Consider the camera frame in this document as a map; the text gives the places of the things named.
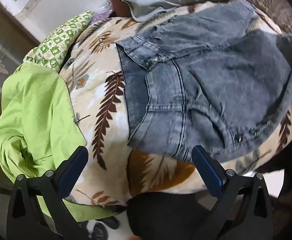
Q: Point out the purple bubble wrap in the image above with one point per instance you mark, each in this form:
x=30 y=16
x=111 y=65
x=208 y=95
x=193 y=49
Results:
x=102 y=15

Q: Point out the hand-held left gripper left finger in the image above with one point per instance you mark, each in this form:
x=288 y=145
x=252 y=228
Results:
x=74 y=170

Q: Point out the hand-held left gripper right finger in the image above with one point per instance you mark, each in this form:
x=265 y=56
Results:
x=206 y=171

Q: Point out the leaf print fleece blanket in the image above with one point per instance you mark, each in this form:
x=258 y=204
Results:
x=106 y=155

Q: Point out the plain lime green cloth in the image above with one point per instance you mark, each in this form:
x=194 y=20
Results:
x=36 y=110

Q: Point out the green white patterned cloth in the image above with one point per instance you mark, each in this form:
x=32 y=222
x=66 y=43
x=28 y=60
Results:
x=58 y=40

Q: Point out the black white printed item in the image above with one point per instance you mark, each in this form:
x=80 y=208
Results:
x=103 y=228

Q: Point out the blue denim pants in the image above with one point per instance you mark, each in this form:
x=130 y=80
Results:
x=210 y=80

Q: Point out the black cloth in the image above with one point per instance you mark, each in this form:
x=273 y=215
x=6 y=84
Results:
x=166 y=217

